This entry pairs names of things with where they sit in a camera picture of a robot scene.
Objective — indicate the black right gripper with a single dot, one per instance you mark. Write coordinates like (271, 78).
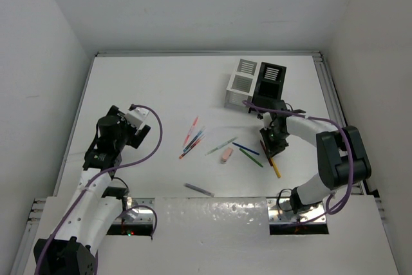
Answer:
(273, 149)

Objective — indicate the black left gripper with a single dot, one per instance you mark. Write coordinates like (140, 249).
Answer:
(121, 120)

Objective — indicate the red pencil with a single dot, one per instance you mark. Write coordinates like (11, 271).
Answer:
(264, 149)

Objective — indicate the yellow pencil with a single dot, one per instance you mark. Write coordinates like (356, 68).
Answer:
(276, 170)

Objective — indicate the dark blue pencil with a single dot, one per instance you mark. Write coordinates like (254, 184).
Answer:
(246, 148)

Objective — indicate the green pencil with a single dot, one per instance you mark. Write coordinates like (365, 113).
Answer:
(251, 157)

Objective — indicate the white green pen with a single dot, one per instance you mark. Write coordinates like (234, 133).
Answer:
(221, 146)

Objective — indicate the pink eraser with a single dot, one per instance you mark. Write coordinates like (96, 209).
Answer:
(226, 155)

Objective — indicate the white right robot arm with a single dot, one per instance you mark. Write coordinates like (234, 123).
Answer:
(342, 160)

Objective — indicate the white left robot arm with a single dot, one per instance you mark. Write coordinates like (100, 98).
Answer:
(72, 247)

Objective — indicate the black slotted container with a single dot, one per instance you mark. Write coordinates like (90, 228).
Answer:
(269, 85)

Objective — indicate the orange tipped red pen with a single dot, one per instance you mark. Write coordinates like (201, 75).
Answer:
(190, 149)

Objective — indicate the red clear pen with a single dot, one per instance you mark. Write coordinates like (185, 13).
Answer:
(190, 131)

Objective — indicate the dark blue red pen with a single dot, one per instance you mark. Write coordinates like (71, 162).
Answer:
(192, 146)

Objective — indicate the white slotted container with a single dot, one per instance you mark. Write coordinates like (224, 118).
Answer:
(241, 85)

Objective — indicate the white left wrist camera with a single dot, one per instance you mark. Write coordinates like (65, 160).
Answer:
(136, 116)

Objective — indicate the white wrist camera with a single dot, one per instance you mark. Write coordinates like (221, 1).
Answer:
(136, 116)
(268, 120)

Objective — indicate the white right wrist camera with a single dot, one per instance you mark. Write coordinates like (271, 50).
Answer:
(268, 120)

